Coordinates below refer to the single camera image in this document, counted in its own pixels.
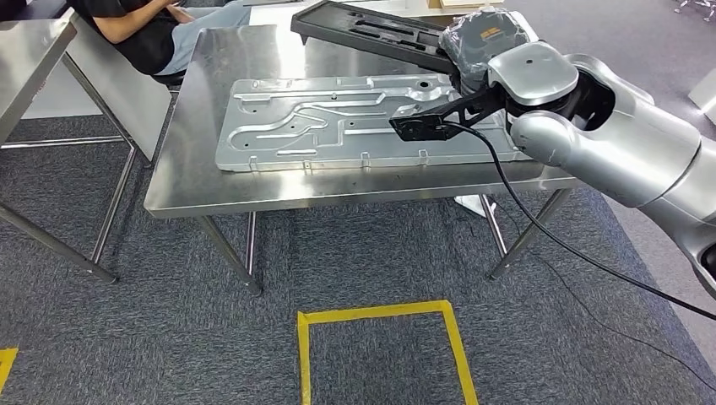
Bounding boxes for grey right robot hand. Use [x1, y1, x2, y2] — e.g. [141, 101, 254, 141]
[437, 6, 531, 96]

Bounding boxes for black plastic plate frame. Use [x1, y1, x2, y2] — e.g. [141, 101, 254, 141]
[290, 0, 465, 77]

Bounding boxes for stainless steel workbench table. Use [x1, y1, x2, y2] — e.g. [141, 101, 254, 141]
[144, 24, 583, 297]

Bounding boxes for white floor block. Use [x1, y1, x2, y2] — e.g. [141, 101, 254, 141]
[453, 194, 495, 219]

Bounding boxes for chrome chair base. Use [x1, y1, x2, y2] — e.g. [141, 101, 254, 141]
[674, 0, 716, 24]

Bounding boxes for white box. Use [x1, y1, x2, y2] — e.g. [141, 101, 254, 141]
[687, 67, 716, 125]

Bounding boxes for stamped sheet metal panel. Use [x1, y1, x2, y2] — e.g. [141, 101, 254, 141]
[214, 73, 533, 173]

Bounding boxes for yellow floor tape outline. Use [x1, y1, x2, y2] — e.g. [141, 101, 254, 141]
[296, 300, 481, 405]

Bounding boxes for black chair seat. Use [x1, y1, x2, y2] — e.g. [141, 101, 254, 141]
[149, 69, 188, 90]

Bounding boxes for person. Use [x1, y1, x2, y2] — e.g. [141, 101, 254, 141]
[67, 0, 252, 77]

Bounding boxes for white panel board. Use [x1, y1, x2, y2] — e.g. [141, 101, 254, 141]
[62, 11, 175, 165]

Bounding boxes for stainless steel side table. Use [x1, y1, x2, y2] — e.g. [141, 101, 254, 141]
[0, 19, 138, 285]

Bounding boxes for yellow floor tape piece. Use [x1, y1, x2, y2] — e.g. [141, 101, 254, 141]
[0, 347, 19, 392]

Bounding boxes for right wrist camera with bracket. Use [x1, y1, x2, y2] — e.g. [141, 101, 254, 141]
[388, 89, 505, 142]

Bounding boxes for thin black floor cable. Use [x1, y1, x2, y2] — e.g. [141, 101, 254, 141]
[491, 198, 716, 392]

